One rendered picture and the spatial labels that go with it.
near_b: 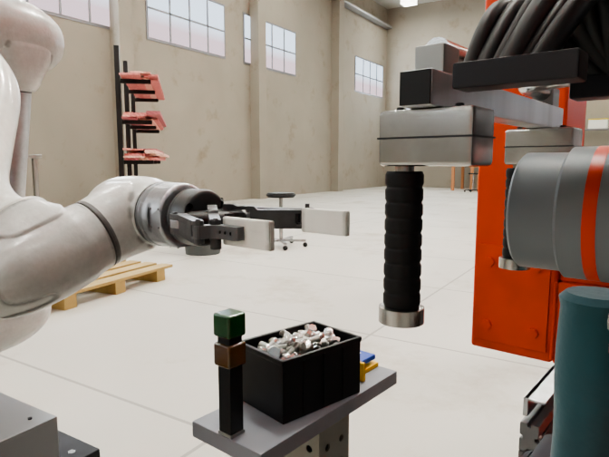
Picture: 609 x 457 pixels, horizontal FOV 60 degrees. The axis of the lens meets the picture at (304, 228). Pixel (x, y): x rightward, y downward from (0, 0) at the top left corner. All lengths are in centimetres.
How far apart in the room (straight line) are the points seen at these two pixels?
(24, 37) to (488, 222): 98
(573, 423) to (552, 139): 37
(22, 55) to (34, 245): 58
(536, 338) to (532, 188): 59
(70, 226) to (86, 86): 935
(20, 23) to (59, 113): 850
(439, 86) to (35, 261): 50
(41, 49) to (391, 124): 89
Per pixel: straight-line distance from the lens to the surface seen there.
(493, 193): 111
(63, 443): 133
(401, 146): 48
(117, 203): 75
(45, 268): 70
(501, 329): 114
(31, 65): 122
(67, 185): 971
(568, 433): 79
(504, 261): 82
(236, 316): 86
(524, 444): 134
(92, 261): 73
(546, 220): 57
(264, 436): 94
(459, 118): 46
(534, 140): 79
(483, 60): 43
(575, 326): 74
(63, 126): 972
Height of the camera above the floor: 90
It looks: 7 degrees down
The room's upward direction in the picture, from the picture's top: straight up
